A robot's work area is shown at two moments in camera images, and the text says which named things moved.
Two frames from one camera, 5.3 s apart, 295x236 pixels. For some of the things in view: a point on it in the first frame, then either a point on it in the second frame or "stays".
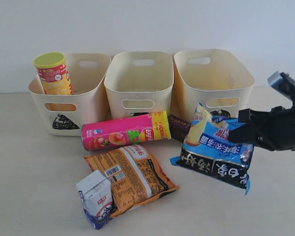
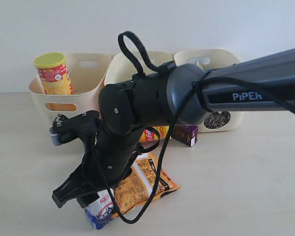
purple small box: [179, 129] stays
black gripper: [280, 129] → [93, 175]
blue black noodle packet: [208, 149] → [203, 60]
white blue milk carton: [95, 191] stays
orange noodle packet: [136, 177] stays
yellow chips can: [52, 69] stays
